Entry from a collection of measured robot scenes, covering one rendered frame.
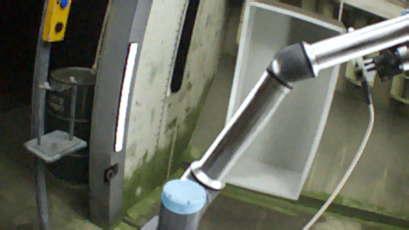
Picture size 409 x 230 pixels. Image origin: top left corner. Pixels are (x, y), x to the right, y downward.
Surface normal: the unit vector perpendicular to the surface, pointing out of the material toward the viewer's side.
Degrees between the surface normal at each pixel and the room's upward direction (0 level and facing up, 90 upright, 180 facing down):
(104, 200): 90
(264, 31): 102
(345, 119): 57
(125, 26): 90
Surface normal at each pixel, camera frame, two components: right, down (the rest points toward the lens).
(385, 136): -0.17, -0.35
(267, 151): -0.33, 0.40
